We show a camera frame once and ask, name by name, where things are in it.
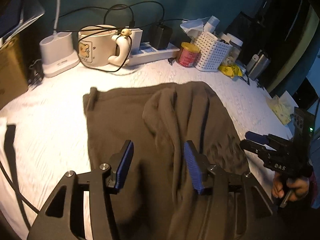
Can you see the blue white tube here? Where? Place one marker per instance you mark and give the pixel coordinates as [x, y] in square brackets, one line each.
[211, 24]

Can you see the red can yellow lid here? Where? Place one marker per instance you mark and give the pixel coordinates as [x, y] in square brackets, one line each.
[187, 54]

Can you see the dark brown t-shirt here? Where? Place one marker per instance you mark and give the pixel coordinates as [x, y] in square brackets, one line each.
[158, 200]

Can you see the stainless steel tumbler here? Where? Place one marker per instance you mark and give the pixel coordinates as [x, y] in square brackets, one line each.
[259, 67]

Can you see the white power strip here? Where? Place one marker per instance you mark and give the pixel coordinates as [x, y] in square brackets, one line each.
[146, 53]

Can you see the white plastic perforated basket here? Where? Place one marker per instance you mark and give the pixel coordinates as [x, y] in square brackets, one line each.
[212, 52]

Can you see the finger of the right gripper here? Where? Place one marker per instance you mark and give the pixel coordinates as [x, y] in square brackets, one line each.
[254, 137]
[261, 151]

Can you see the brown cardboard box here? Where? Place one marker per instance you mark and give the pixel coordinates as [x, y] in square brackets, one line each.
[13, 73]

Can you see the white bear mug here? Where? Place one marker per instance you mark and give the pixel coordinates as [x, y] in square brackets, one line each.
[101, 45]

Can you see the black power adapter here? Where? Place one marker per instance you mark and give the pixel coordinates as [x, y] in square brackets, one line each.
[160, 36]

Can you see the clear jar white lid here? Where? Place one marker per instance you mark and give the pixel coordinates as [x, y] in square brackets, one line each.
[235, 50]

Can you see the white textured bed cover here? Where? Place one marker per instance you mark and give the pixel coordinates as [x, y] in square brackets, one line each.
[51, 130]

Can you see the white desk lamp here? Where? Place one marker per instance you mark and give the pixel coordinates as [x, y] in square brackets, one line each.
[57, 52]

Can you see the right hand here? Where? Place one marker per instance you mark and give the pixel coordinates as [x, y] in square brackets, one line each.
[300, 188]

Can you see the white tag on tumbler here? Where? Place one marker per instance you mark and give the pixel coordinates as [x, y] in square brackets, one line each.
[252, 62]

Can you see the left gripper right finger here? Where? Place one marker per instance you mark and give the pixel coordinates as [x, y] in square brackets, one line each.
[197, 165]

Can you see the white charger plug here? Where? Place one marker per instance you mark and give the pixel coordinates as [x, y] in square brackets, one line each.
[136, 36]

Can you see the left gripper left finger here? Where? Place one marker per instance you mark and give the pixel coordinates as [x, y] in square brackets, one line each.
[120, 164]

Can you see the yellow duck snack bag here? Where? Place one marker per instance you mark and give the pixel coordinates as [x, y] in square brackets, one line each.
[231, 71]

